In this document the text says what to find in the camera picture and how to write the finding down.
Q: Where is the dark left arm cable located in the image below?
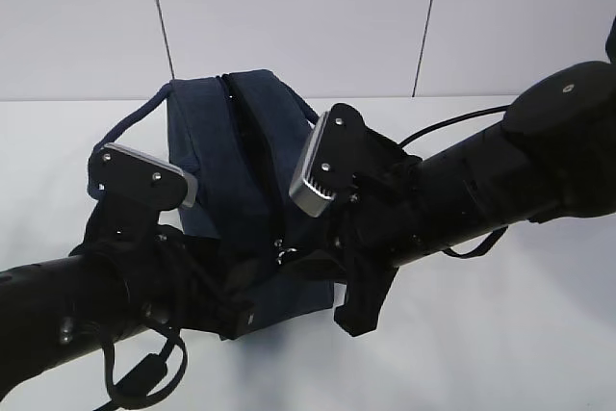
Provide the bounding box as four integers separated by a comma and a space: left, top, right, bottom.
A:
76, 319, 189, 411

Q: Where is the silver zipper pull ring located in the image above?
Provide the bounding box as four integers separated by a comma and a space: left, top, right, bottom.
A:
272, 237, 299, 268

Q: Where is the dark right arm cable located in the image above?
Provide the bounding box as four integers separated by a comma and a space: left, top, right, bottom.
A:
398, 105, 511, 258

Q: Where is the dark arm cable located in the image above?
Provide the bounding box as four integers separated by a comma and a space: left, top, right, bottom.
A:
398, 105, 511, 258
76, 319, 189, 411

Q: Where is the dark blue lunch bag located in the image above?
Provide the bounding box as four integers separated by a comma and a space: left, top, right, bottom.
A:
91, 69, 334, 333

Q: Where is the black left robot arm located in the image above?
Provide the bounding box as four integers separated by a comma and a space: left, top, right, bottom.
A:
1, 225, 255, 410

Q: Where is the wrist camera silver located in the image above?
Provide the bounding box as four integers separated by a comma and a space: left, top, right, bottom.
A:
84, 142, 198, 247
289, 103, 422, 218

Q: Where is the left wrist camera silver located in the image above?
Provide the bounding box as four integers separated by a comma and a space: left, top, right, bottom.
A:
84, 142, 198, 247

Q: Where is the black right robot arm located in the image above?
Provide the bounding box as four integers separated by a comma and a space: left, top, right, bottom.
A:
278, 38, 615, 336

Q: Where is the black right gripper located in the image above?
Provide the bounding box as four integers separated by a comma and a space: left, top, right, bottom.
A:
276, 198, 424, 338

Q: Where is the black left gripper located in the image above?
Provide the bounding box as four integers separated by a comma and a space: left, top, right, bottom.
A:
154, 225, 263, 339

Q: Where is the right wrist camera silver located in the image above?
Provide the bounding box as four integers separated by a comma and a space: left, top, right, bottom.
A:
289, 103, 422, 218

